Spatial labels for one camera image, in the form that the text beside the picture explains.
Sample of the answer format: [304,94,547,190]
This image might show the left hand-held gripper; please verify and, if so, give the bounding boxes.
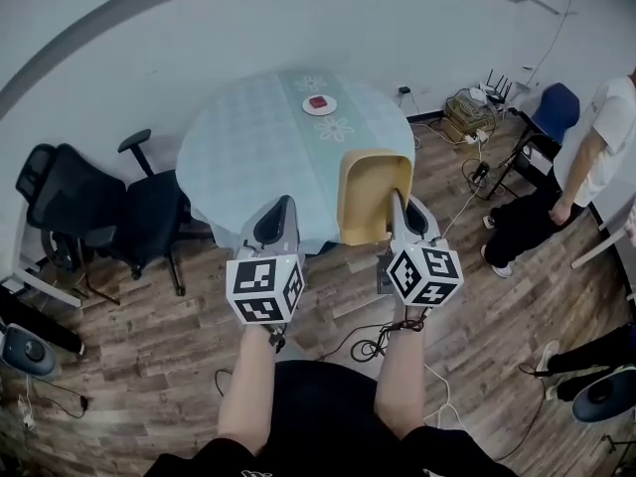
[226,194,307,327]

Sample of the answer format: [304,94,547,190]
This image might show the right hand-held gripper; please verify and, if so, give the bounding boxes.
[386,190,465,309]

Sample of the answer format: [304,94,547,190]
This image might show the beige plastic container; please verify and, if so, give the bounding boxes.
[336,149,416,246]

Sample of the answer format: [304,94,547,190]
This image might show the person's right forearm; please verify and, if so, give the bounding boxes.
[372,315,429,441]

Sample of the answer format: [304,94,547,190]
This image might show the person's left forearm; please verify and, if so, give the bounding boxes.
[217,322,280,459]

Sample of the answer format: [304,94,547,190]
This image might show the round table with pale tablecloth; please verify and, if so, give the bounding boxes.
[176,70,417,256]

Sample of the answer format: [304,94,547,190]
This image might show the white plate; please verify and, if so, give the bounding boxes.
[301,94,338,117]

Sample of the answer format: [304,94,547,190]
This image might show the black office chair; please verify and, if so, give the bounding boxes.
[14,128,193,307]

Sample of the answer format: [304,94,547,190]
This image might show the black router with antennas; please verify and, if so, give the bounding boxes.
[484,69,515,106]

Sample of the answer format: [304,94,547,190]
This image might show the person's black shorts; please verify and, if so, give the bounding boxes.
[143,359,518,477]

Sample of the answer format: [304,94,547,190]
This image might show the blue chair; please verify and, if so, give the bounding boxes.
[496,82,581,201]

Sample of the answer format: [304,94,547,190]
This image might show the white desk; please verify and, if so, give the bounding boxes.
[569,200,636,270]

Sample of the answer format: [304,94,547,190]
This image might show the black bar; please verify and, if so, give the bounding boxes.
[0,285,86,356]

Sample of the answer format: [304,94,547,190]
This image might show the blue and white round device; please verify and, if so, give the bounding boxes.
[0,322,58,379]
[570,365,636,424]

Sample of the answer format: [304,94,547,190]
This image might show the white cable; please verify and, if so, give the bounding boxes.
[420,186,487,247]

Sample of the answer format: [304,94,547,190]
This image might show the dark cord wristband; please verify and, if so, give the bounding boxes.
[381,317,427,333]

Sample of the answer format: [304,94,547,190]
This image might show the black wrist strap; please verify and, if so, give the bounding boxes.
[266,325,288,356]

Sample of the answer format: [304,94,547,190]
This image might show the cardboard box with cables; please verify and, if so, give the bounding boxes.
[440,94,499,144]

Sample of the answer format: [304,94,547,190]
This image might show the white frame bar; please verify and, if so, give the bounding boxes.
[0,264,83,309]

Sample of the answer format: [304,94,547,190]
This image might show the thin black floor cable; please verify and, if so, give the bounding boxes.
[27,374,91,420]

